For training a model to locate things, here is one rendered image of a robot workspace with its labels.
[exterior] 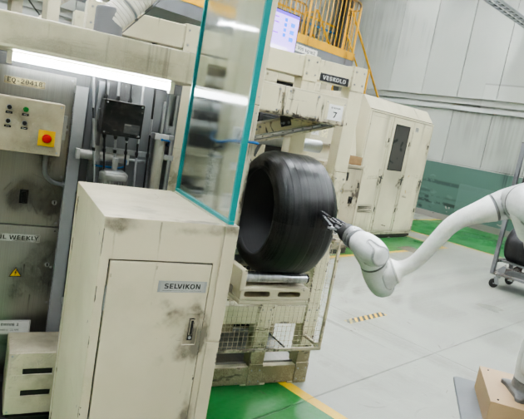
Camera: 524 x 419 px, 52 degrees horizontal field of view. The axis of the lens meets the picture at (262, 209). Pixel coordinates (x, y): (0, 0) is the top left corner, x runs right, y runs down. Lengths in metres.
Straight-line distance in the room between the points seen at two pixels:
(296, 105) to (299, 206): 0.65
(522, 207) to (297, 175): 0.94
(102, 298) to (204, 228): 0.34
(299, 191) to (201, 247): 0.83
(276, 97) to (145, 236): 1.35
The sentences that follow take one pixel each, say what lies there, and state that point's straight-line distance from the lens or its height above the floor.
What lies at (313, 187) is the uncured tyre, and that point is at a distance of 2.38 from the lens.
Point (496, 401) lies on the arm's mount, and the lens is 2.26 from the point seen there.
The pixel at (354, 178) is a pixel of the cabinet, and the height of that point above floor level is 1.07.
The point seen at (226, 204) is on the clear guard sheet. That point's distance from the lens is 1.66.
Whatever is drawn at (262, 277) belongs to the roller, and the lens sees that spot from 2.46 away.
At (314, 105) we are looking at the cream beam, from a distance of 2.81.
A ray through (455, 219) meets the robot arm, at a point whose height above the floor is 1.36.
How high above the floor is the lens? 1.58
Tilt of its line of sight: 9 degrees down
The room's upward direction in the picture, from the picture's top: 10 degrees clockwise
